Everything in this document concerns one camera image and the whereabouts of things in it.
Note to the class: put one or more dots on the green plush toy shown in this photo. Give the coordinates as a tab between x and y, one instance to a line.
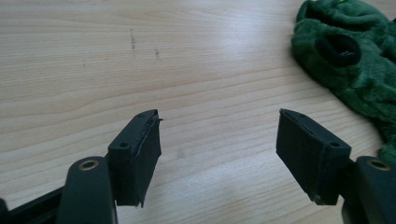
348	59

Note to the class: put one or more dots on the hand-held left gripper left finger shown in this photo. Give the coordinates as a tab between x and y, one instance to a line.
137	161

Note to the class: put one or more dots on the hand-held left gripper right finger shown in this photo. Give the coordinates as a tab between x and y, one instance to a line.
311	158

